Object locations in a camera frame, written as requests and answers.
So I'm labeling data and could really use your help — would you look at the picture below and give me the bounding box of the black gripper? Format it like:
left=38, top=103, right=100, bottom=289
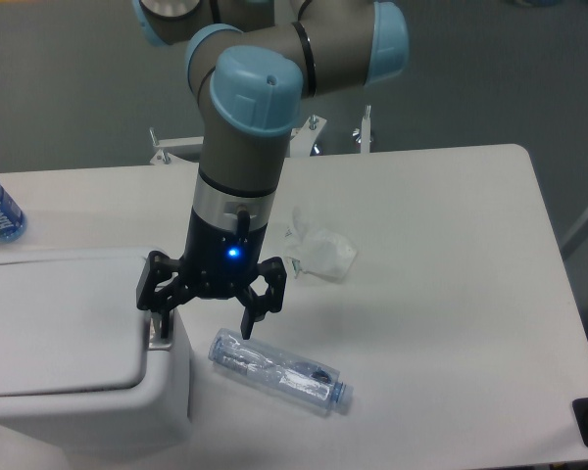
left=136, top=205, right=287, bottom=340

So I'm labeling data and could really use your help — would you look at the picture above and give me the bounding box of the grey lid push button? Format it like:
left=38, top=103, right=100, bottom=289
left=148, top=311, right=173, bottom=351

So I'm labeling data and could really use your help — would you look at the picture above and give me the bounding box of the white trash can lid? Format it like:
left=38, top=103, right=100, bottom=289
left=0, top=257, right=147, bottom=397

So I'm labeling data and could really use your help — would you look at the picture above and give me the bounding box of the white plastic trash can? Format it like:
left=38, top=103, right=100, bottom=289
left=0, top=247, right=192, bottom=469

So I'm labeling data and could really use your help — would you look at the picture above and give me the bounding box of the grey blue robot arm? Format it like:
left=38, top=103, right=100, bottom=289
left=133, top=1, right=409, bottom=338

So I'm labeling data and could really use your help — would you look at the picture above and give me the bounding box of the crumpled white plastic bag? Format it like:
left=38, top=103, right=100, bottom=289
left=268, top=206, right=359, bottom=283

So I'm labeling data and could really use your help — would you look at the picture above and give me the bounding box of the crushed clear plastic bottle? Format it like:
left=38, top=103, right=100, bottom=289
left=208, top=328, right=354, bottom=414

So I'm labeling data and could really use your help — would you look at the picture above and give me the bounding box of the white pedestal base frame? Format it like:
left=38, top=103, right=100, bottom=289
left=149, top=104, right=374, bottom=165

